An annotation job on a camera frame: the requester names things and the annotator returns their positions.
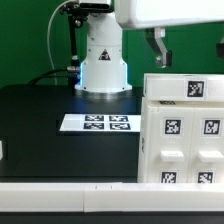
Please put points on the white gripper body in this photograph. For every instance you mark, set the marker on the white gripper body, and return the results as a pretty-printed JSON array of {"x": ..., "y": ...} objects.
[{"x": 143, "y": 14}]

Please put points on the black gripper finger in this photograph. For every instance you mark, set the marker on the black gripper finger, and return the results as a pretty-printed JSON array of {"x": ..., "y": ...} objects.
[
  {"x": 220, "y": 48},
  {"x": 154, "y": 37}
]

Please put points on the white cabinet top block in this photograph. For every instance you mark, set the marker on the white cabinet top block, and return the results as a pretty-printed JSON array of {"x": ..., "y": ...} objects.
[{"x": 184, "y": 87}]

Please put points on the small white cabinet panel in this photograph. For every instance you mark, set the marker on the small white cabinet panel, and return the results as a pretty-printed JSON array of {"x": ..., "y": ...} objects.
[{"x": 169, "y": 145}]

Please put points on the white cabinet body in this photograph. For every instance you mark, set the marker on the white cabinet body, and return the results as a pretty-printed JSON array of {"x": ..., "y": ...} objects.
[{"x": 148, "y": 108}]

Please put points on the white cabinet door panel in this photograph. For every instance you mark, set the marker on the white cabinet door panel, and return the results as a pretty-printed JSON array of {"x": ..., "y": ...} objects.
[{"x": 207, "y": 147}]

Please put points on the flat white base sheet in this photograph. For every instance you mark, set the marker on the flat white base sheet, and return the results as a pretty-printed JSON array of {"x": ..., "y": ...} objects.
[{"x": 100, "y": 123}]

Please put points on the white front fence bar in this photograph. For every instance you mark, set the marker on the white front fence bar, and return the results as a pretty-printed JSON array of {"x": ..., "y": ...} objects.
[{"x": 110, "y": 197}]

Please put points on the white left edge block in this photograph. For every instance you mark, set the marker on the white left edge block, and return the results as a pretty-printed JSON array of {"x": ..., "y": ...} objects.
[{"x": 1, "y": 150}]

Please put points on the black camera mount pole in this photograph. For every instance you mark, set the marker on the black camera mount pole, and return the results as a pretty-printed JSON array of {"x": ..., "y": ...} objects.
[{"x": 76, "y": 18}]

